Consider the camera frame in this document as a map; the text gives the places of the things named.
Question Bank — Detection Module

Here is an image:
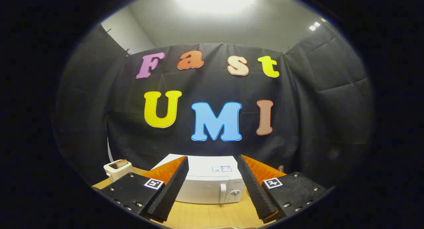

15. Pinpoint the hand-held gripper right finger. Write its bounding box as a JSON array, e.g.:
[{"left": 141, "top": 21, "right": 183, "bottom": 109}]
[{"left": 237, "top": 154, "right": 328, "bottom": 224}]

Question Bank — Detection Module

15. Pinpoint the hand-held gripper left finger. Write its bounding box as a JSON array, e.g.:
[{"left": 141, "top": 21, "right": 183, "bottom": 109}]
[{"left": 94, "top": 155, "right": 189, "bottom": 223}]

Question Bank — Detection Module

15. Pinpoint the white microwave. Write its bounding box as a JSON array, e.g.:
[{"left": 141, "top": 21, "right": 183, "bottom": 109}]
[{"left": 151, "top": 153, "right": 247, "bottom": 204}]

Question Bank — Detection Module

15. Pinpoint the cream toaster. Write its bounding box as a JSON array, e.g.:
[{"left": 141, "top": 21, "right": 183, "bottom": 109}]
[{"left": 103, "top": 159, "right": 134, "bottom": 182}]

